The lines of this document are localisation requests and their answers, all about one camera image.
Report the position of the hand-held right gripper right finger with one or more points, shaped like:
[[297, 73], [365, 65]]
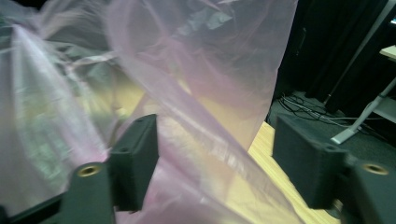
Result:
[[308, 165]]

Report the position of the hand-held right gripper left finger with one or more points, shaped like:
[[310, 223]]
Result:
[[134, 161]]

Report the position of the pink plastic bag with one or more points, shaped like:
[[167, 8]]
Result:
[[199, 62]]

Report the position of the grey metal stand leg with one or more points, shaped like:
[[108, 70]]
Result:
[[367, 112]]

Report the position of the dark curtain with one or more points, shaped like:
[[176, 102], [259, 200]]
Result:
[[323, 40]]

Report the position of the grey slanted metal pole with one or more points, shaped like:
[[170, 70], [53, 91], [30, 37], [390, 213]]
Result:
[[364, 43]]

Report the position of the white desk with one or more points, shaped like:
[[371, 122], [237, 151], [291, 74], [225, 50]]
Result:
[[389, 52]]

